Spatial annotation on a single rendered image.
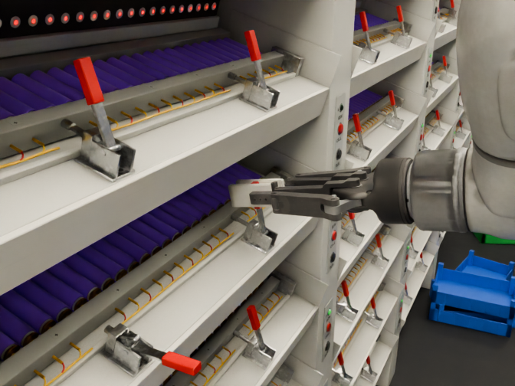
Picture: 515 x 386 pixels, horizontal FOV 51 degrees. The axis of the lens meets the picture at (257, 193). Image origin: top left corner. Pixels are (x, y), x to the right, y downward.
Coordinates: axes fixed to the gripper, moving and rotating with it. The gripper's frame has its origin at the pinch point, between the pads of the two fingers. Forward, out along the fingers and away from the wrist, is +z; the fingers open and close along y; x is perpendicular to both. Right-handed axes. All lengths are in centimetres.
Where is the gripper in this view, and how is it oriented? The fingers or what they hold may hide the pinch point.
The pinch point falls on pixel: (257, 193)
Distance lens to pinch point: 69.8
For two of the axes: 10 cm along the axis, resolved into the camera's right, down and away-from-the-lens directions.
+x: -1.8, -9.4, -2.8
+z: -8.7, 0.1, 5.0
